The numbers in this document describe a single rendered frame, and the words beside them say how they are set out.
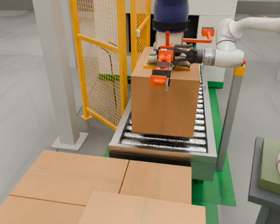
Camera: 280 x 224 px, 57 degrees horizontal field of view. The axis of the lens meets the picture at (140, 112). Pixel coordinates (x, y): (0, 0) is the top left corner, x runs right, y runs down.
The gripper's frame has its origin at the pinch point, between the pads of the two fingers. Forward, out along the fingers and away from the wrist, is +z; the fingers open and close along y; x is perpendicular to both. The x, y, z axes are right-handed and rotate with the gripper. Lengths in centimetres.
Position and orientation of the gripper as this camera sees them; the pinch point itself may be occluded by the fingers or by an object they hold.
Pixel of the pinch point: (166, 54)
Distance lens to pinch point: 148.8
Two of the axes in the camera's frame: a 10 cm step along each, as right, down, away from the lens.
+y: 0.0, 8.6, 5.1
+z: -9.9, -0.9, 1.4
